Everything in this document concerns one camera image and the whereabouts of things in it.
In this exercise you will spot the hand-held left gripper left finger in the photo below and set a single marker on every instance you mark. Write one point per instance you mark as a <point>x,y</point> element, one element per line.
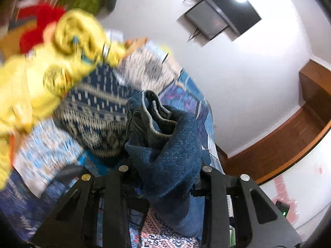
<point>113,199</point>

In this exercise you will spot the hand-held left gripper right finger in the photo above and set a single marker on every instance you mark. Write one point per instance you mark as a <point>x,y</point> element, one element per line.
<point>216,199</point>

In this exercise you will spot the blue denim jeans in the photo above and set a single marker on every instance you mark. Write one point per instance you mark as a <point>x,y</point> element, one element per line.
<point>175,144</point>

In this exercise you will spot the white wardrobe door pink stickers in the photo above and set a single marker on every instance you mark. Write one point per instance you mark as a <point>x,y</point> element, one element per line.
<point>310,180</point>

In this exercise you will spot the wooden wardrobe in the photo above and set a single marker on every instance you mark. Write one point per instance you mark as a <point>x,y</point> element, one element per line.
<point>297,129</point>

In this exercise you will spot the yellow knitted garment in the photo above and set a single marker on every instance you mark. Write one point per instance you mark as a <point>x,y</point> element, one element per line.
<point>38,82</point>

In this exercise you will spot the red cloth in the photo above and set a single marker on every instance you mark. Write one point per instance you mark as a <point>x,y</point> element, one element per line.
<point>38,23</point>

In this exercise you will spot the green patterned cloth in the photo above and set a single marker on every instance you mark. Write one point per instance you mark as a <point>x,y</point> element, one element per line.
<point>80,2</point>

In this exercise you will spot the small black wall monitor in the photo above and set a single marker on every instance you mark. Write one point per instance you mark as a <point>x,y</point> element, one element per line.
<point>204,18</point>

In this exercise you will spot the black wall television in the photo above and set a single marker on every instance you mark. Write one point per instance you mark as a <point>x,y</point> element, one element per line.
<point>232,7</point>

